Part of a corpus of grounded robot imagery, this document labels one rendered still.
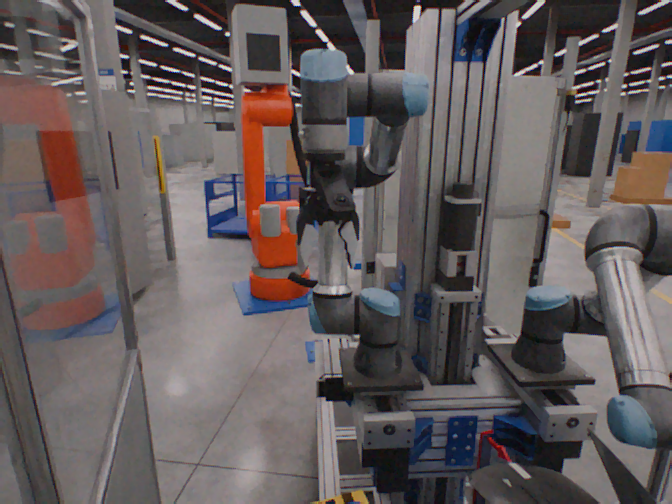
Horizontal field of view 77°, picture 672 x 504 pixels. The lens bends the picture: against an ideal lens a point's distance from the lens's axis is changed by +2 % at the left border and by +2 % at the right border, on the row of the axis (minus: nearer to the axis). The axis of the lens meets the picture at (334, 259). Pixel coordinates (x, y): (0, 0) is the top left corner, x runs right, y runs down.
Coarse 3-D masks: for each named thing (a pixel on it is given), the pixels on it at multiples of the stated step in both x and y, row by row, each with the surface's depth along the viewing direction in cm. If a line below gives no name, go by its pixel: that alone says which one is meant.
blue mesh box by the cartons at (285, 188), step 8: (288, 176) 795; (296, 176) 792; (272, 184) 678; (280, 184) 675; (288, 184) 673; (296, 184) 670; (272, 192) 682; (280, 192) 679; (288, 192) 677; (296, 192) 674; (272, 200) 686; (280, 200) 683; (288, 200) 681; (296, 200) 678
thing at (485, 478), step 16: (496, 464) 65; (528, 464) 68; (480, 480) 60; (496, 480) 61; (512, 480) 62; (528, 480) 63; (544, 480) 65; (560, 480) 66; (496, 496) 58; (512, 496) 59; (528, 496) 60; (544, 496) 60; (560, 496) 61; (576, 496) 62
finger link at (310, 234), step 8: (304, 232) 71; (312, 232) 72; (296, 240) 77; (304, 240) 72; (312, 240) 72; (296, 248) 73; (304, 248) 72; (304, 256) 72; (304, 264) 73; (304, 272) 74
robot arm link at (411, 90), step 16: (368, 80) 74; (384, 80) 74; (400, 80) 74; (416, 80) 74; (368, 96) 74; (384, 96) 74; (400, 96) 74; (416, 96) 74; (368, 112) 76; (384, 112) 76; (400, 112) 76; (416, 112) 76; (384, 128) 84; (400, 128) 84; (384, 144) 91; (400, 144) 94; (368, 160) 108; (384, 160) 101; (400, 160) 108; (368, 176) 112; (384, 176) 109
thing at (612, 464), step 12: (600, 444) 35; (600, 456) 33; (612, 456) 35; (612, 468) 33; (624, 468) 36; (612, 480) 31; (624, 480) 33; (636, 480) 36; (624, 492) 31; (636, 492) 34; (648, 492) 36
